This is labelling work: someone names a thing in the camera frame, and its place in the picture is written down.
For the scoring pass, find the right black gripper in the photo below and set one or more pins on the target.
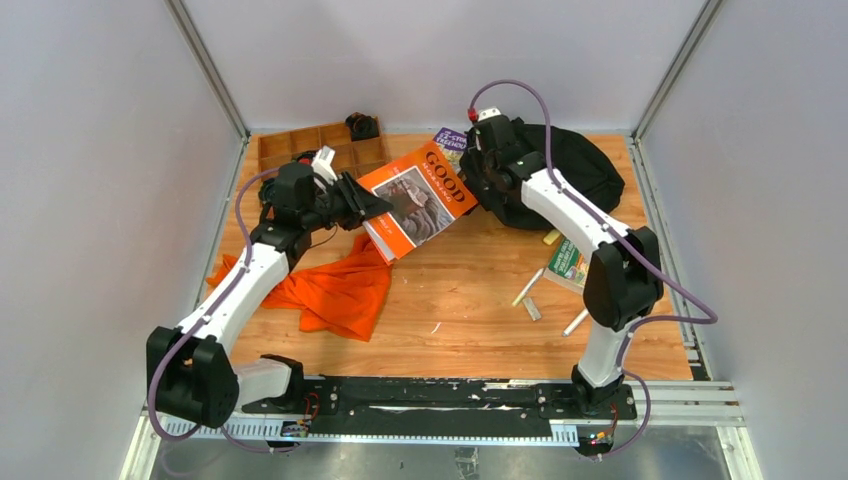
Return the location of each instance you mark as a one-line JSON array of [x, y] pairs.
[[486, 181]]

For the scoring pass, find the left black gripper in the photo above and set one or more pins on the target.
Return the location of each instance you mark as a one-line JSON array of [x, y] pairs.
[[344, 206]]

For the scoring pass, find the purple Treehouse book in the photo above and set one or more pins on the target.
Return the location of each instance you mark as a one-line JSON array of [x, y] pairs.
[[452, 144]]

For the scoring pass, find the orange Good Morning book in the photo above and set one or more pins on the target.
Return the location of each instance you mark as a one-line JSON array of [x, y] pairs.
[[426, 195]]

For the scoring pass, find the black backpack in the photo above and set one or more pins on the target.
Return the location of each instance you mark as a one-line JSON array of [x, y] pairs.
[[581, 163]]

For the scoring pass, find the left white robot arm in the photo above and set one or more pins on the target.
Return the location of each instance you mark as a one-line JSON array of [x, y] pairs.
[[189, 372]]

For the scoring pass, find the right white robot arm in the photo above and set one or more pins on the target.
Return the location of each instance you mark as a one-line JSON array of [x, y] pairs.
[[525, 191]]

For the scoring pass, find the wooden compartment tray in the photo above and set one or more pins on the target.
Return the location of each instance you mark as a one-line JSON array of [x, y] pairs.
[[358, 158]]

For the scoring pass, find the orange cloth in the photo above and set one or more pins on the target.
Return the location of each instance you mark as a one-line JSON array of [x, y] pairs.
[[345, 297]]

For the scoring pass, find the dark coiled roll back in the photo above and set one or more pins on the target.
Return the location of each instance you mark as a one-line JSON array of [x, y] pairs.
[[362, 127]]

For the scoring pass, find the dark coiled roll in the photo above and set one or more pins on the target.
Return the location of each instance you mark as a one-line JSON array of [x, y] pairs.
[[362, 127], [266, 192]]

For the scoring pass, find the dark coiled roll front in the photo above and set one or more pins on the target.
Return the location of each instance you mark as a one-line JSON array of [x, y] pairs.
[[266, 192]]

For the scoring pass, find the yellow-green pencil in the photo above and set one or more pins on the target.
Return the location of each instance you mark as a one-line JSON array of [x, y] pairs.
[[527, 288]]

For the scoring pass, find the green Treehouse book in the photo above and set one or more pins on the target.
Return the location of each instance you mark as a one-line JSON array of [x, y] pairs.
[[567, 267]]

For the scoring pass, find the white marker pen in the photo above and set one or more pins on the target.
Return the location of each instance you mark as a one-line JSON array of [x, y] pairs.
[[575, 323]]

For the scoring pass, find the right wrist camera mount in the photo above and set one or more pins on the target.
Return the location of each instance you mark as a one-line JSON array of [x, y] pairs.
[[478, 115]]

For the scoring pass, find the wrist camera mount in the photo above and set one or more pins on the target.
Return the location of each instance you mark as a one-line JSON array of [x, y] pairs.
[[478, 115], [321, 161]]

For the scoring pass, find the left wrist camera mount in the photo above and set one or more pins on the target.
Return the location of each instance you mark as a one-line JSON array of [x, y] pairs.
[[321, 161]]

